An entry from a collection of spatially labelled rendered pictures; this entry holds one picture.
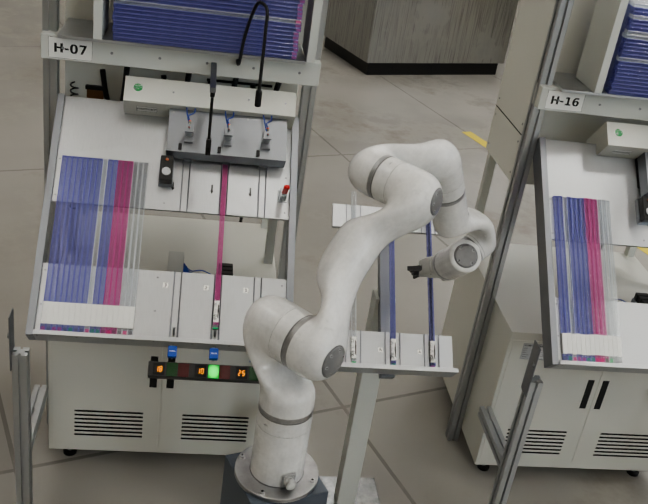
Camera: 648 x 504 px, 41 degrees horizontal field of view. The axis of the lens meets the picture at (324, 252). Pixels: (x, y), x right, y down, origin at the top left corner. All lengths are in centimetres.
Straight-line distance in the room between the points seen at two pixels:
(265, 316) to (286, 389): 16
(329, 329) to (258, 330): 16
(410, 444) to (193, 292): 122
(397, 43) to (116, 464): 533
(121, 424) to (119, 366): 23
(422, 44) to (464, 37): 43
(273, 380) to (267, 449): 16
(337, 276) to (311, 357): 18
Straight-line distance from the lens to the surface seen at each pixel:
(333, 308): 175
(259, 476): 198
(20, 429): 264
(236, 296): 243
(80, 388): 289
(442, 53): 796
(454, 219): 208
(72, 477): 304
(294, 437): 190
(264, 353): 182
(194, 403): 290
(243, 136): 254
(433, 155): 192
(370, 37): 754
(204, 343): 237
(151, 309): 241
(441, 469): 324
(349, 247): 179
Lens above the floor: 206
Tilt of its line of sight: 27 degrees down
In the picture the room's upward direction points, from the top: 9 degrees clockwise
